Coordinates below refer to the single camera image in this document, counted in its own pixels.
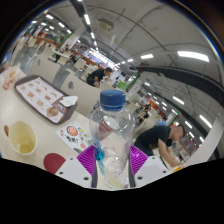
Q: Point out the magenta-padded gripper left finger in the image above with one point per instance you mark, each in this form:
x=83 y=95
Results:
x=71 y=170

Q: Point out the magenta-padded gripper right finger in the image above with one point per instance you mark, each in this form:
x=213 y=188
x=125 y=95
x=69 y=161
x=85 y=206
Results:
x=150 y=170

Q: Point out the clear blue-capped water bottle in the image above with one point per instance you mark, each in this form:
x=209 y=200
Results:
x=112 y=133

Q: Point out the flat round red coaster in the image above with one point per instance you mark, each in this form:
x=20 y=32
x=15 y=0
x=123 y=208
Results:
x=53 y=162

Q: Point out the person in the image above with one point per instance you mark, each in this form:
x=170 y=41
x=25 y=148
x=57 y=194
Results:
x=162 y=123
x=153 y=138
x=144 y=113
x=96 y=76

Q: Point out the colourful printed leaflet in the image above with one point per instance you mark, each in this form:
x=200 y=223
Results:
x=73 y=135

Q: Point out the clear plastic wrapped packet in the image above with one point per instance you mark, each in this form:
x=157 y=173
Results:
x=116 y=182

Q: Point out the round brown bun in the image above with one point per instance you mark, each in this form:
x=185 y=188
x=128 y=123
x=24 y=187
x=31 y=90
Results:
x=52 y=111

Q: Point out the beige dark-edged side table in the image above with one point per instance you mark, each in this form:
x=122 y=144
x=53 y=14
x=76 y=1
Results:
x=208 y=143

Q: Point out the white crumpled napkin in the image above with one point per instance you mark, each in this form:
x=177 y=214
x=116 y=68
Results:
x=69 y=101

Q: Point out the beige chair with oval hole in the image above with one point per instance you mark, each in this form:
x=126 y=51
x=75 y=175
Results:
x=45 y=68
x=83 y=95

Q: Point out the printed paper tray liner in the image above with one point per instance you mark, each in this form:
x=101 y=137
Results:
x=36 y=96

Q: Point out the group of beige chairs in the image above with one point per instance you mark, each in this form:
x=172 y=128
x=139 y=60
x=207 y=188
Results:
x=79 y=64

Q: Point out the small red sauce packet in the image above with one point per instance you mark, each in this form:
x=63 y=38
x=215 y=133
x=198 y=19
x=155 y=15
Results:
x=5 y=86

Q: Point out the group of ceiling lights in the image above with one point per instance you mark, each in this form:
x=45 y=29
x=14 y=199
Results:
x=193 y=56

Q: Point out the ceiling air conditioner unit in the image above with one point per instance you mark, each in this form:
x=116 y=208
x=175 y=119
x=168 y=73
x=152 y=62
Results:
x=105 y=25

